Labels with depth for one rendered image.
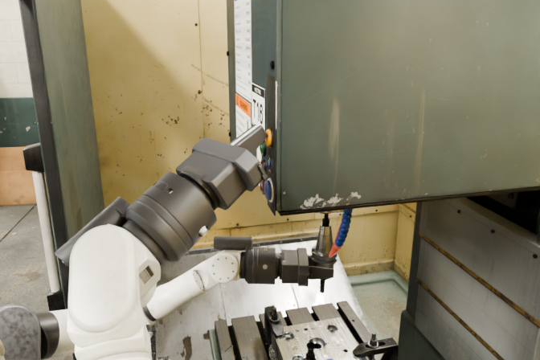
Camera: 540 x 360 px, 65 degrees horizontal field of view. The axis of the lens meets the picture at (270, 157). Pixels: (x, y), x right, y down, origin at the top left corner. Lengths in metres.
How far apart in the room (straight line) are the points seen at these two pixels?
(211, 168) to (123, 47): 1.39
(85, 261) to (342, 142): 0.36
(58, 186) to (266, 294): 1.08
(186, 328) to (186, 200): 1.45
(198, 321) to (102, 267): 1.48
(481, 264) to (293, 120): 0.81
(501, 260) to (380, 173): 0.61
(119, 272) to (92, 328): 0.06
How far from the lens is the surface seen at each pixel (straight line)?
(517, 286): 1.19
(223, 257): 1.02
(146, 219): 0.50
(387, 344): 1.37
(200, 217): 0.51
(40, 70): 1.24
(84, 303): 0.47
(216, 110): 1.92
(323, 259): 1.04
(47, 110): 1.25
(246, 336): 1.53
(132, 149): 1.94
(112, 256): 0.47
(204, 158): 0.56
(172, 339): 1.90
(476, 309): 1.34
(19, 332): 0.95
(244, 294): 2.00
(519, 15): 0.75
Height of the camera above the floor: 1.86
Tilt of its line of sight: 16 degrees down
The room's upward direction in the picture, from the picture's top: straight up
